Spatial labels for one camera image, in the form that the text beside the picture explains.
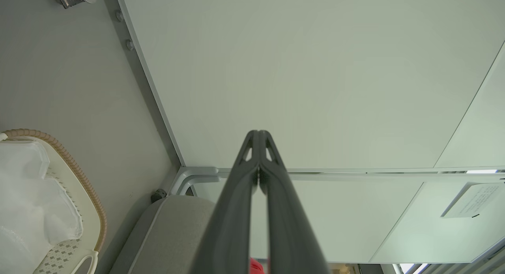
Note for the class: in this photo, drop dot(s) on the curved grey partition foot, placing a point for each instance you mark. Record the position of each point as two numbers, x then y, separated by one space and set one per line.
185 175

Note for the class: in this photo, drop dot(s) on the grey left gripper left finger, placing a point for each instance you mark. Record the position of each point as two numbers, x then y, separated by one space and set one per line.
230 226

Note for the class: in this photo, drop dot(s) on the red and white jersey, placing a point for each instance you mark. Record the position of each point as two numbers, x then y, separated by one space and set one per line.
255 268

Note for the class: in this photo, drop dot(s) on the grey partition base rail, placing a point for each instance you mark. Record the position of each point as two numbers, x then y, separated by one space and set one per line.
355 172
132 57

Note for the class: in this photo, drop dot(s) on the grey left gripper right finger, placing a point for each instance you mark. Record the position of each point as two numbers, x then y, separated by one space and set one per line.
290 234

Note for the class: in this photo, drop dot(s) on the white paper wall label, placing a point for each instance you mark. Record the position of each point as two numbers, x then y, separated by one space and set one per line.
473 199

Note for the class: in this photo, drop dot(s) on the grey fabric sofa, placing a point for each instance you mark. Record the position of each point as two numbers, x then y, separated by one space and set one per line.
169 238

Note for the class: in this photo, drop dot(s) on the white laundry basket brown rim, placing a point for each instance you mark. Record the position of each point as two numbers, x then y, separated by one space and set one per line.
88 222

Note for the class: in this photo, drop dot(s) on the small black round caster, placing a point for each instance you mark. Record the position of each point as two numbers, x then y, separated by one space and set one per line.
159 195

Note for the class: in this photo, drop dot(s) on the white garment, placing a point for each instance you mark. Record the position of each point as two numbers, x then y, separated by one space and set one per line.
27 203

